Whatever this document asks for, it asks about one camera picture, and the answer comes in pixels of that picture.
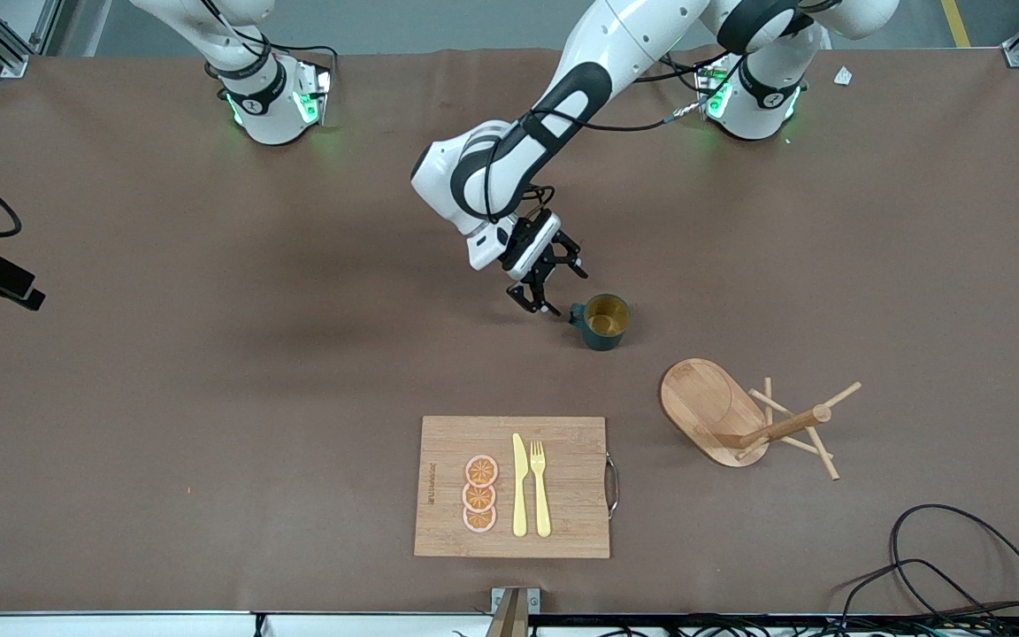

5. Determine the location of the black right base cable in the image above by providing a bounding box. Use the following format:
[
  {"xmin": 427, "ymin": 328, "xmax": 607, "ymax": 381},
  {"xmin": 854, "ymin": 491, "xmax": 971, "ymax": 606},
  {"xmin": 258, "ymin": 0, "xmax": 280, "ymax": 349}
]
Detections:
[{"xmin": 257, "ymin": 34, "xmax": 340, "ymax": 85}]

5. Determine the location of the yellow plastic knife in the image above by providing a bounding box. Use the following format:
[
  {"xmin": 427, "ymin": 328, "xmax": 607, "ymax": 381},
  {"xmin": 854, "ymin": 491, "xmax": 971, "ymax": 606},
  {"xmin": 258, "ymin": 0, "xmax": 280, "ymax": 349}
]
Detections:
[{"xmin": 512, "ymin": 433, "xmax": 529, "ymax": 538}]

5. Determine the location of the dark green cup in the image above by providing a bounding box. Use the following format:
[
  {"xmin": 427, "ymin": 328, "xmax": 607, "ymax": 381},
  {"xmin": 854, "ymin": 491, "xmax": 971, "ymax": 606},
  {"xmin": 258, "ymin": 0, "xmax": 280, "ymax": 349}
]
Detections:
[{"xmin": 569, "ymin": 294, "xmax": 632, "ymax": 352}]

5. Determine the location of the bamboo cutting board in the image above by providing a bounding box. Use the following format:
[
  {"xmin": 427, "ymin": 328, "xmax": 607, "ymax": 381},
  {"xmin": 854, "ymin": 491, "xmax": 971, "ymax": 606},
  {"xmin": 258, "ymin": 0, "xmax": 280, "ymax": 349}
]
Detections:
[{"xmin": 413, "ymin": 416, "xmax": 621, "ymax": 559}]

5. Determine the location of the metal camera bracket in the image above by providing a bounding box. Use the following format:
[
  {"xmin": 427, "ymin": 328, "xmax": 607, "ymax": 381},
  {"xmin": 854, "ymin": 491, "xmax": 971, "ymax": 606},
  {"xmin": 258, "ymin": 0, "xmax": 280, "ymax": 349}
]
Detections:
[{"xmin": 485, "ymin": 587, "xmax": 541, "ymax": 637}]

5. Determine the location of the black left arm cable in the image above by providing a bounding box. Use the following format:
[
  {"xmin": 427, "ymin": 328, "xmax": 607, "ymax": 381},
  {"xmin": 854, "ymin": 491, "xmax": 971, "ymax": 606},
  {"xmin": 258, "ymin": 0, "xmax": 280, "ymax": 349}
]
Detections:
[{"xmin": 485, "ymin": 53, "xmax": 745, "ymax": 224}]

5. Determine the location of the wooden cup rack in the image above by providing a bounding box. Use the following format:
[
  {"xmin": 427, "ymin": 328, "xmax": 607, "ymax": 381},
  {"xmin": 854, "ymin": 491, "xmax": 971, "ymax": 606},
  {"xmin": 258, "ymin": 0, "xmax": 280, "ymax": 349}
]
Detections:
[{"xmin": 659, "ymin": 358, "xmax": 862, "ymax": 481}]

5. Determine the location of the yellow plastic fork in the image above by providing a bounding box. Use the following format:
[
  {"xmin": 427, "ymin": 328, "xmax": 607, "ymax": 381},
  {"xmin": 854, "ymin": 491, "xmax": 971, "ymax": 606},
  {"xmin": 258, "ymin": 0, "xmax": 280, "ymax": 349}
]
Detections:
[{"xmin": 530, "ymin": 441, "xmax": 553, "ymax": 538}]

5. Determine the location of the looped black cable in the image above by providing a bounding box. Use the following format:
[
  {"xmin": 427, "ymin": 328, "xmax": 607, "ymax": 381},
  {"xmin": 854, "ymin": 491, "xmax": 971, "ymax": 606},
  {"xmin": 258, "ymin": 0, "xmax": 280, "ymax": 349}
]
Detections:
[{"xmin": 837, "ymin": 504, "xmax": 1019, "ymax": 633}]

